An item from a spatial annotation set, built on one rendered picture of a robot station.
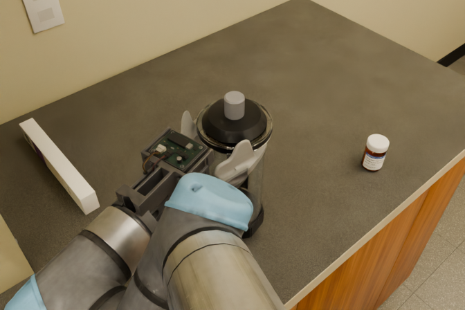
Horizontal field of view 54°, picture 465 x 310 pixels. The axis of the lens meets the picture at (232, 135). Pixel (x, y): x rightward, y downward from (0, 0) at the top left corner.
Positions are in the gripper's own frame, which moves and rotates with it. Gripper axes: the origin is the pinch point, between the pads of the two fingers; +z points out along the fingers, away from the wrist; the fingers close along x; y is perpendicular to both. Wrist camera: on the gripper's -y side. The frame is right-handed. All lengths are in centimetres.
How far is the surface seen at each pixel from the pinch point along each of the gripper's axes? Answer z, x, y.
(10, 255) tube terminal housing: -28.5, 21.4, -13.8
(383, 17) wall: 139, 21, -59
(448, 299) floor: 67, -47, -120
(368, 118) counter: 39.9, -8.4, -24.3
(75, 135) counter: -1.7, 40.9, -22.2
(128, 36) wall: 27, 51, -17
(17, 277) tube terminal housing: -29.6, 21.6, -19.4
